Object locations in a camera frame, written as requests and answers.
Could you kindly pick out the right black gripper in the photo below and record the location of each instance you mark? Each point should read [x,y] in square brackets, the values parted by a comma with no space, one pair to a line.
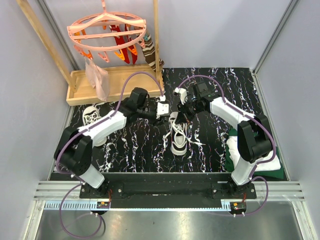
[182,110]

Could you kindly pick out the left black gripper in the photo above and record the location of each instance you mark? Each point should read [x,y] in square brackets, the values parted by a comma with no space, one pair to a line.
[161,121]

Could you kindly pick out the white shoelace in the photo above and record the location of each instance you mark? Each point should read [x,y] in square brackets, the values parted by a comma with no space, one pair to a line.
[190,140]

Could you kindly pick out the white sneaker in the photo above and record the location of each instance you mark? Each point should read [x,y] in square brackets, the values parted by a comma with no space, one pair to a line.
[90,115]
[177,151]

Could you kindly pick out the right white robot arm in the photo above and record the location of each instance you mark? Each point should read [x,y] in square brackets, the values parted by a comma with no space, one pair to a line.
[253,145]

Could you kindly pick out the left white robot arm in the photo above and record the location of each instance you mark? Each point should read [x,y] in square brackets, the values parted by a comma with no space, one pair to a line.
[74,150]

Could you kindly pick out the black marble mat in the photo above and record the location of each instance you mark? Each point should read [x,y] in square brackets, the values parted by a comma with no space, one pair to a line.
[140,146]

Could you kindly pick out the wooden tray rack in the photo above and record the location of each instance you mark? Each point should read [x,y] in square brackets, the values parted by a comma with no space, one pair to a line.
[123,77]

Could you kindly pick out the red sock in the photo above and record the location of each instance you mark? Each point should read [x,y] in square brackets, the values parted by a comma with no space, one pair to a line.
[132,48]
[121,53]

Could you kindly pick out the brown striped sock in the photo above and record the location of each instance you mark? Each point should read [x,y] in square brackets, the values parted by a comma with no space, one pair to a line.
[149,51]

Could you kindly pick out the translucent plastic bag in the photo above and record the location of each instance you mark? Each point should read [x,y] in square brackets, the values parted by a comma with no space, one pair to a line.
[98,79]

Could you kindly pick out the pink round clip hanger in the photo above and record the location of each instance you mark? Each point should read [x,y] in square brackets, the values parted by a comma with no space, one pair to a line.
[92,33]

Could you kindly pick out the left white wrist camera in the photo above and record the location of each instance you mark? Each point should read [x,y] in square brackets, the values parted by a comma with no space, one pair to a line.
[162,107]

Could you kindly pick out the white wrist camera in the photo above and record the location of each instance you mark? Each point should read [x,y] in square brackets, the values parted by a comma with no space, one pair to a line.
[181,93]
[162,107]

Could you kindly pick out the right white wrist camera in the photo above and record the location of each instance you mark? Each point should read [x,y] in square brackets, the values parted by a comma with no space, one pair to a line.
[181,93]

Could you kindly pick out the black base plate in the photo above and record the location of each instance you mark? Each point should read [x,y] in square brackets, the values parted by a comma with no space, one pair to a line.
[168,195]

